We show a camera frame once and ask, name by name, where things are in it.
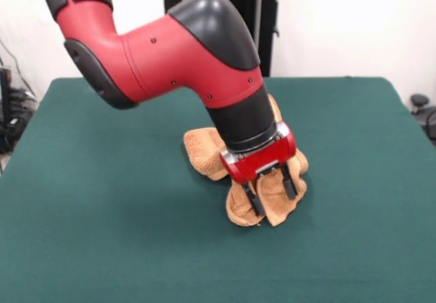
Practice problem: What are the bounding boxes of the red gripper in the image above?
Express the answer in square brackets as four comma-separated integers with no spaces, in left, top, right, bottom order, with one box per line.
[219,131,298,217]

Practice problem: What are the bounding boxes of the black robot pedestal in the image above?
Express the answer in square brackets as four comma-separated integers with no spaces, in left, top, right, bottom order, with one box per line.
[149,0,294,78]

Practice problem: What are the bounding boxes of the black office chair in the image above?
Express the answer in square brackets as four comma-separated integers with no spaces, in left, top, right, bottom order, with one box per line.
[409,93,436,138]

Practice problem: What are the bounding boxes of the black electronic box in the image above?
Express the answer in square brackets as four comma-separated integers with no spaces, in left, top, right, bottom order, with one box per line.
[0,66,14,112]

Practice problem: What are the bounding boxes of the orange terry towel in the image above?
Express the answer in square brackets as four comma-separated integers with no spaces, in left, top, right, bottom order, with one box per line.
[183,93,309,228]

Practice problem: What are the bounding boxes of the black cable tangle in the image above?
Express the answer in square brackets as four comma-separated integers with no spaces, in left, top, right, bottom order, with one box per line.
[0,39,40,155]

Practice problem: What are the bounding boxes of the dark green table cloth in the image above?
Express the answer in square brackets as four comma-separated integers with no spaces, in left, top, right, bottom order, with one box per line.
[0,76,436,303]

